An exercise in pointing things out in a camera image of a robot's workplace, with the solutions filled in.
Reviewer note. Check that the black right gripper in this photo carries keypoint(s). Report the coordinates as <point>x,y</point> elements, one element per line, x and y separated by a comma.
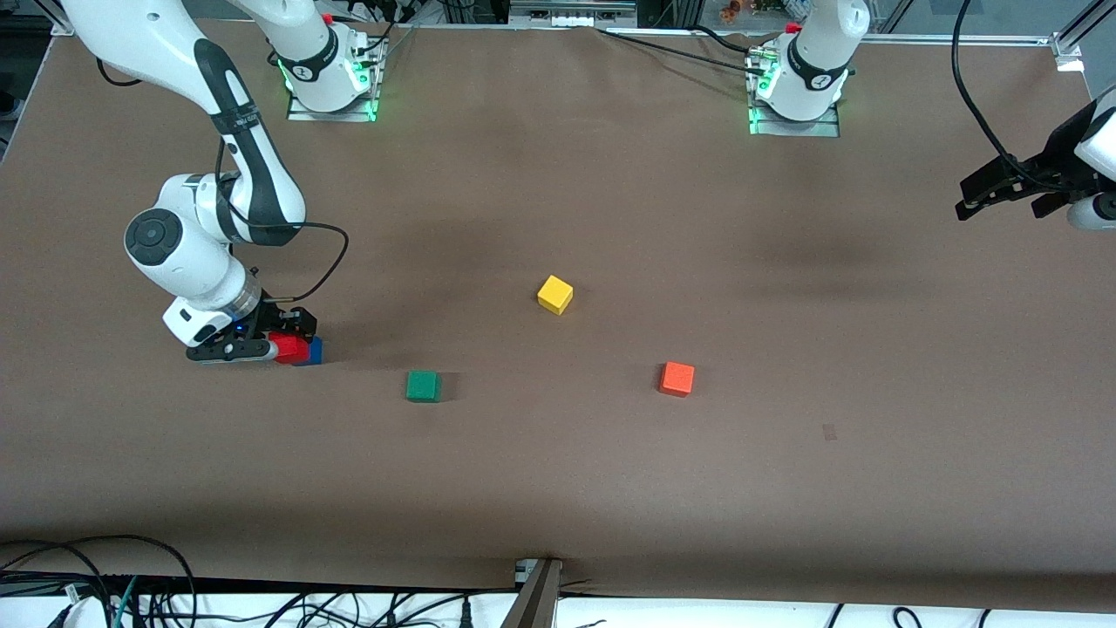
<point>277,316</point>

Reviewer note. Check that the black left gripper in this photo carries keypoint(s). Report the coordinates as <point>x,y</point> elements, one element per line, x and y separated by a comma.
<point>1053,168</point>

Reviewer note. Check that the red wooden block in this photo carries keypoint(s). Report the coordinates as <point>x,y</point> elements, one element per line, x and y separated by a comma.
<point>290,349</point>

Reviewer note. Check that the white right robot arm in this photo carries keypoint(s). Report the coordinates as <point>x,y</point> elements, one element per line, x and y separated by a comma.
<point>174,253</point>

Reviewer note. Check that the blue wooden block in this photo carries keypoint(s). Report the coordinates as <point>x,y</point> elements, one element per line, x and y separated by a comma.
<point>316,351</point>

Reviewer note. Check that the green wooden block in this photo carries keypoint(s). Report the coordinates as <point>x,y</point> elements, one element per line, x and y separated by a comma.
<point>423,386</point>

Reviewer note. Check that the yellow wooden block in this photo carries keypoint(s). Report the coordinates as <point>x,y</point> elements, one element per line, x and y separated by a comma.
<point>554,295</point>

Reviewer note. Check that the orange wooden block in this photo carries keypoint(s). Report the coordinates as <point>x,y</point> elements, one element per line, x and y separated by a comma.
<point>677,379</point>

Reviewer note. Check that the brown table mat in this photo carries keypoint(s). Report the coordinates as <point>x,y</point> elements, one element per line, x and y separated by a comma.
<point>558,480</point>

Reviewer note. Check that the silver metal box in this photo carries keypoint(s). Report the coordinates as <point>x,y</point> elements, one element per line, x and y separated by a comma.
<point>571,16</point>

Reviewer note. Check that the aluminium frame corner bracket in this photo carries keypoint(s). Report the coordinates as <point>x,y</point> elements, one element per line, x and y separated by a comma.
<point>1068,52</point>
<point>57,29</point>

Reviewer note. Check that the aluminium frame rail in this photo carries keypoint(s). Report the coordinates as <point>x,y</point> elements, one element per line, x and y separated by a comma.
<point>1003,39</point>

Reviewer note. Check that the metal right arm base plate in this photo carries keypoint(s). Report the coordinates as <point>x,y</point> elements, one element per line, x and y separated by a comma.
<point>301,115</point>

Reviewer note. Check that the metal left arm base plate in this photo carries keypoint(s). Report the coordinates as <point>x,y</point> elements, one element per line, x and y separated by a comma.
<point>819,129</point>

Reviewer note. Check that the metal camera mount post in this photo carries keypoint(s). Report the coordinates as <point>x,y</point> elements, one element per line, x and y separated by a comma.
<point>534,602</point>

